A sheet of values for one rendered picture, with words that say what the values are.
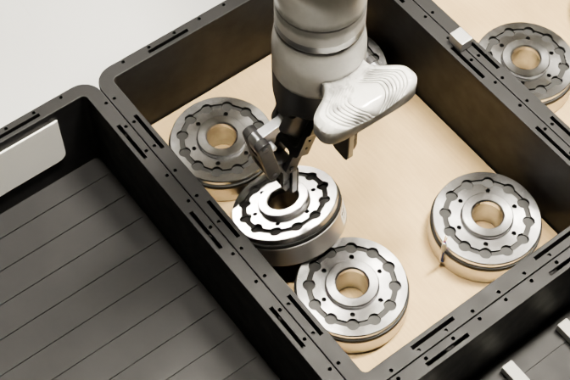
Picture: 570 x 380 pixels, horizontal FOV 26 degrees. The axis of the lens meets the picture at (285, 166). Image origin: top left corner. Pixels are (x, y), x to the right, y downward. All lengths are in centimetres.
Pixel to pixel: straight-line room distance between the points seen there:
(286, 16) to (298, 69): 5
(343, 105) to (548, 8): 47
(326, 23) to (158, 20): 62
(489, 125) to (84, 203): 40
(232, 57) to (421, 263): 29
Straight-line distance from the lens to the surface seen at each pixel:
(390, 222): 118
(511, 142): 118
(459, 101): 121
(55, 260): 118
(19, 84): 146
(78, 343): 114
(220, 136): 122
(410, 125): 125
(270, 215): 112
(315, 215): 112
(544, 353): 114
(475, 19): 134
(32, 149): 116
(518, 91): 116
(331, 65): 93
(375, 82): 95
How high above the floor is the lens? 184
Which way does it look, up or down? 57 degrees down
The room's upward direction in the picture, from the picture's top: straight up
